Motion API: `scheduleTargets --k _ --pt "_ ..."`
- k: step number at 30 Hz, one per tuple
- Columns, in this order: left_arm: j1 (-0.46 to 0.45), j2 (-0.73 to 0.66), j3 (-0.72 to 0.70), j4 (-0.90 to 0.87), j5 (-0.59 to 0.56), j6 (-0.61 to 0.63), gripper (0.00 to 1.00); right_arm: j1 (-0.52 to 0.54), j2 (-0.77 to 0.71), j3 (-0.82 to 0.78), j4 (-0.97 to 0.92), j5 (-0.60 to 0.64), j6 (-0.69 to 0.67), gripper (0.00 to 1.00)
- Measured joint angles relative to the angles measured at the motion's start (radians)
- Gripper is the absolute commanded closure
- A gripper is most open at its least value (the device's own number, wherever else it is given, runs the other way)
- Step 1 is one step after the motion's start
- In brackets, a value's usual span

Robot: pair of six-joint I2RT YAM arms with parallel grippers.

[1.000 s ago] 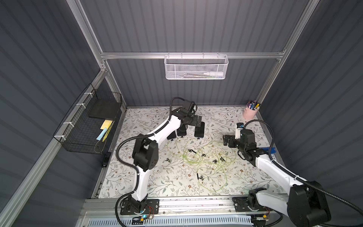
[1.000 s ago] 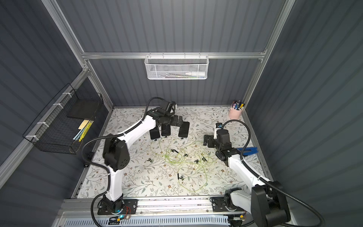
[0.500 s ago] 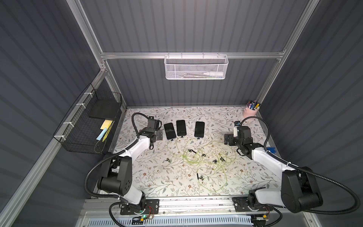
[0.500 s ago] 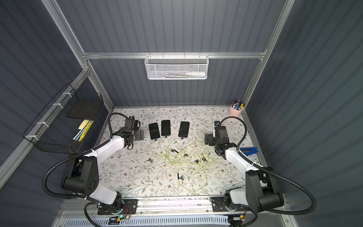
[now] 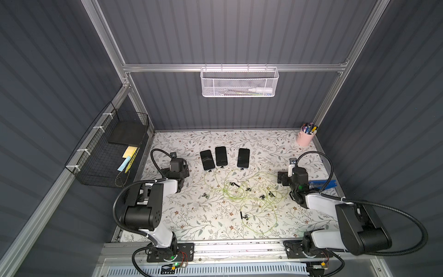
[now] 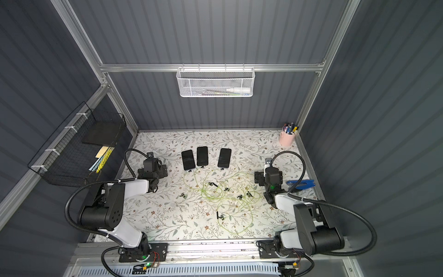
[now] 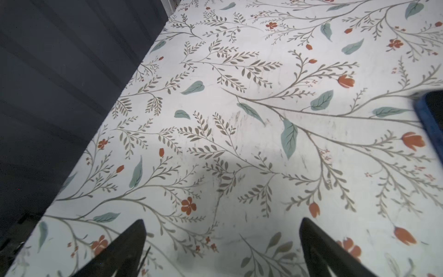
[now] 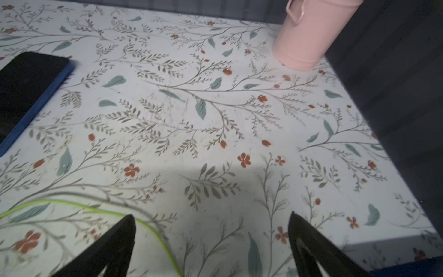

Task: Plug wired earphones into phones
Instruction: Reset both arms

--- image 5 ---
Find black smartphone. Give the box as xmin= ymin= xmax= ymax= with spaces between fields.
xmin=215 ymin=146 xmax=228 ymax=167
xmin=200 ymin=150 xmax=216 ymax=172
xmin=237 ymin=148 xmax=250 ymax=169

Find green wired earphones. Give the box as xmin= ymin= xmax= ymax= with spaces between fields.
xmin=238 ymin=170 xmax=294 ymax=238
xmin=200 ymin=167 xmax=253 ymax=205

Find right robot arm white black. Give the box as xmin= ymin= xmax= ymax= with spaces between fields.
xmin=278 ymin=152 xmax=429 ymax=257

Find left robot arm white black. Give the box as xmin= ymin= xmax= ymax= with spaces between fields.
xmin=112 ymin=148 xmax=190 ymax=253

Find blue object at mat edge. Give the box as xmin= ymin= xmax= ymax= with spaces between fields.
xmin=309 ymin=180 xmax=337 ymax=190

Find pink pen cup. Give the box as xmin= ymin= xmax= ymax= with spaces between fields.
xmin=296 ymin=122 xmax=318 ymax=147

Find yellow sticky notes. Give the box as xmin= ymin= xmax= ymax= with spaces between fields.
xmin=122 ymin=146 xmax=138 ymax=159

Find floral table mat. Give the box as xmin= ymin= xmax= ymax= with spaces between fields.
xmin=141 ymin=130 xmax=339 ymax=241

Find black notebook in basket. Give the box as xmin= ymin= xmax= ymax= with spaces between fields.
xmin=107 ymin=122 xmax=146 ymax=147

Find white marker in basket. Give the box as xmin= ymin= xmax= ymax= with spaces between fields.
xmin=248 ymin=87 xmax=273 ymax=95

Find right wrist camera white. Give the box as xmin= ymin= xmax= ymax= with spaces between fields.
xmin=287 ymin=158 xmax=297 ymax=177

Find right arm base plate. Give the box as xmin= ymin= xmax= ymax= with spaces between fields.
xmin=283 ymin=240 xmax=329 ymax=260

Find black wire wall basket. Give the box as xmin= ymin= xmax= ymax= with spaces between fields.
xmin=65 ymin=103 xmax=150 ymax=188

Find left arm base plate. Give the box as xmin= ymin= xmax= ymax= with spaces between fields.
xmin=146 ymin=243 xmax=195 ymax=263

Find white wire mesh basket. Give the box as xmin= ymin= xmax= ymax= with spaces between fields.
xmin=200 ymin=65 xmax=279 ymax=98

